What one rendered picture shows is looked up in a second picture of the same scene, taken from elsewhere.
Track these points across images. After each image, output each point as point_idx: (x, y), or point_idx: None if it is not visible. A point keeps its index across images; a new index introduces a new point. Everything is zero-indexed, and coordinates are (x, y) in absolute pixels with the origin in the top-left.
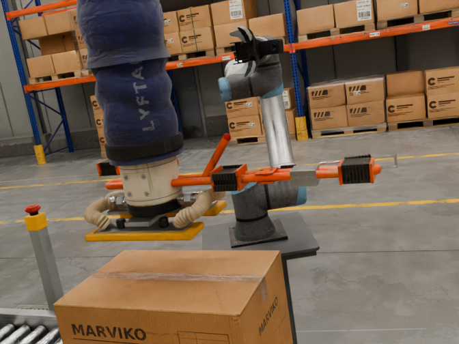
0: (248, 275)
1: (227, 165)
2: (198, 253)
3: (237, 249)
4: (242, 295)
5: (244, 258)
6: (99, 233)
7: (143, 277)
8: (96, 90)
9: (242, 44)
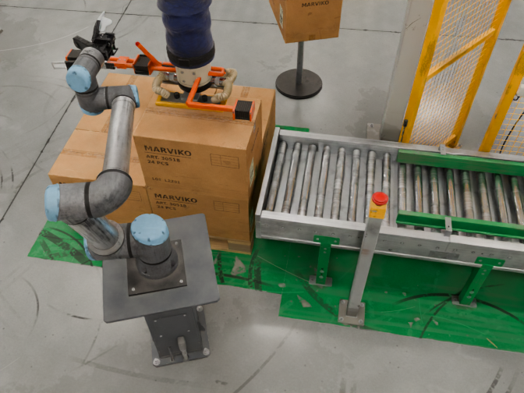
0: (153, 112)
1: (144, 65)
2: (186, 137)
3: (175, 236)
4: (156, 97)
5: (154, 129)
6: None
7: (216, 116)
8: None
9: (104, 33)
